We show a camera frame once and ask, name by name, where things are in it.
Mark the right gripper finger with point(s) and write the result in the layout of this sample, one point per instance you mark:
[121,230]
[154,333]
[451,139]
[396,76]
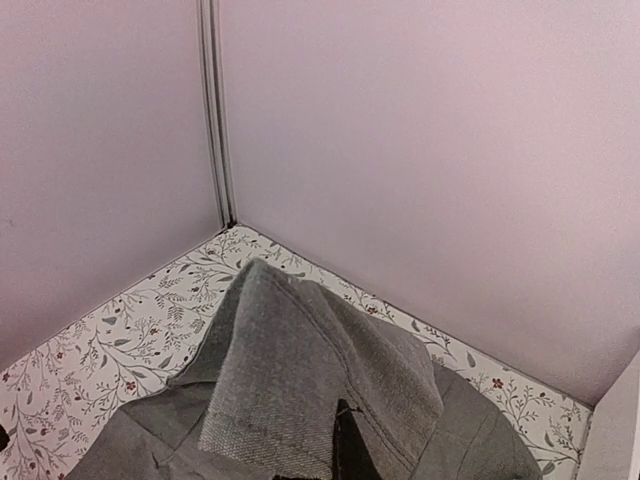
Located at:
[350,457]

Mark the grey long sleeve shirt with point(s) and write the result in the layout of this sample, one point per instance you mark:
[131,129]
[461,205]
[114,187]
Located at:
[259,398]

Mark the white plastic bin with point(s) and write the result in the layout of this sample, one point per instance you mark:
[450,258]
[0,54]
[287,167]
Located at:
[612,447]

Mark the floral patterned table cloth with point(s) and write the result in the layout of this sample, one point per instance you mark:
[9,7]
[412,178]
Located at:
[56,399]

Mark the left metal corner post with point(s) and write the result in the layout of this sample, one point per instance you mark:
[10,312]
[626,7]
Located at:
[210,46]

